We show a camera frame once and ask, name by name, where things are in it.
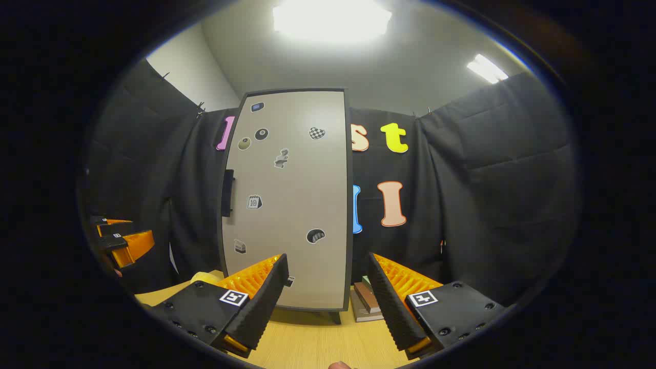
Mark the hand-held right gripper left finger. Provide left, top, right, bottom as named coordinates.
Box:
left=149, top=253, right=290, bottom=359

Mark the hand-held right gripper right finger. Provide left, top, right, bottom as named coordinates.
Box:
left=366, top=251, right=508, bottom=361

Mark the black cabinet door handle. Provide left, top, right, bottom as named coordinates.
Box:
left=221, top=169, right=235, bottom=217

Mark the grey cabinet door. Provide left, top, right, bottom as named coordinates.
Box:
left=221, top=90, right=354, bottom=312

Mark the brown book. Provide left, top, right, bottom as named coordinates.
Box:
left=354, top=282, right=381, bottom=314

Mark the black backdrop cloth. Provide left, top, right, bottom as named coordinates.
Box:
left=85, top=59, right=582, bottom=308

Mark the small ceiling light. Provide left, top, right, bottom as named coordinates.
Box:
left=466, top=54, right=509, bottom=84

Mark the large ceiling light panel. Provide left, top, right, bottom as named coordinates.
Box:
left=272, top=0, right=393, bottom=44

